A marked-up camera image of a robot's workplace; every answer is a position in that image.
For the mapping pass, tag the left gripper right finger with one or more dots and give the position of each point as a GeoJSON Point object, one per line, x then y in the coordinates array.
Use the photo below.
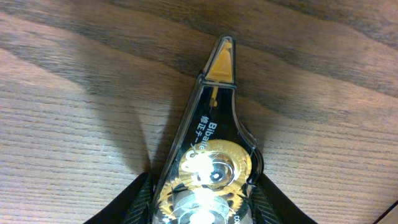
{"type": "Point", "coordinates": [269, 205]}

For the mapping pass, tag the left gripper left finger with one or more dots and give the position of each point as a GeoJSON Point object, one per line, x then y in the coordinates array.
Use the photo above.
{"type": "Point", "coordinates": [132, 205]}

